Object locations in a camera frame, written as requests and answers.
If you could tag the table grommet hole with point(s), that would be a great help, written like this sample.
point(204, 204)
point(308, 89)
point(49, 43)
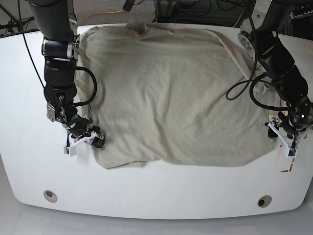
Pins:
point(264, 201)
point(50, 196)

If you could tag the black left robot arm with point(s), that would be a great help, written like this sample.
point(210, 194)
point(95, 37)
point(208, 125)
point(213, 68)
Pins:
point(279, 64)

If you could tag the right table grommet hole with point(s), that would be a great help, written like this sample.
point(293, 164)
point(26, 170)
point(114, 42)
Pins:
point(264, 201)

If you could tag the left table grommet hole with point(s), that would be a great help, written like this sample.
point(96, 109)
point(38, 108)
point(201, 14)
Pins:
point(50, 196)

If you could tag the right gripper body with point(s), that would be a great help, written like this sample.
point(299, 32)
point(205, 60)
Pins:
point(77, 126)

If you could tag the red tape rectangle marking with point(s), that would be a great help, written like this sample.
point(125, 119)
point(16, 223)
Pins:
point(286, 159)

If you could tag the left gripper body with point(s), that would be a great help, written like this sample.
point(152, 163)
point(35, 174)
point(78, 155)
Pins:
point(294, 123)

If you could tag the white power strip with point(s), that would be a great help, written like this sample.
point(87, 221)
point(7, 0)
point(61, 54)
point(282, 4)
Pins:
point(302, 11)

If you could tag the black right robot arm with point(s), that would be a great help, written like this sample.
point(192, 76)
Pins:
point(57, 22)

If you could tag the beige T-shirt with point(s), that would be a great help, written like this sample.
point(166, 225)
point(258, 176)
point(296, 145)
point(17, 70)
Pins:
point(162, 96)

